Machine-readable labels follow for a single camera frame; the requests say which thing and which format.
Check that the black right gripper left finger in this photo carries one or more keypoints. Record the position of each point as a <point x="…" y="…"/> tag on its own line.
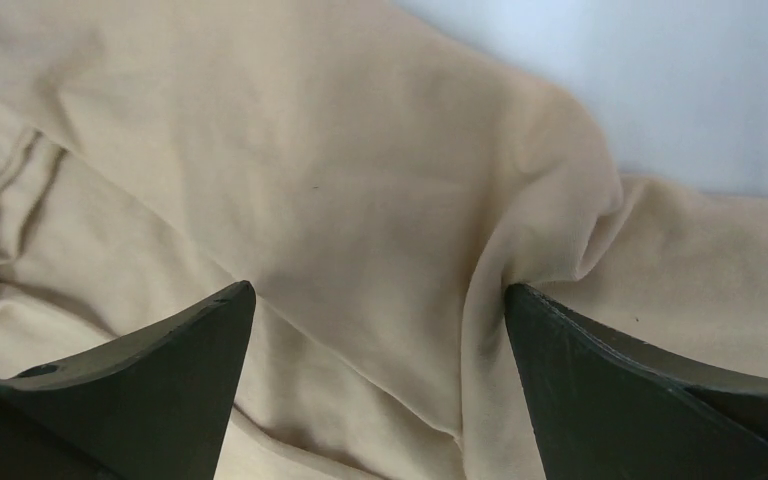
<point x="153" y="404"/>

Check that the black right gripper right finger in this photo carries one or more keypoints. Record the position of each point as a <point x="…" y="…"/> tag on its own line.
<point x="605" y="405"/>

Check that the beige t shirt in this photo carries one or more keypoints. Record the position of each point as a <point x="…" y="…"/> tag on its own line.
<point x="379" y="184"/>

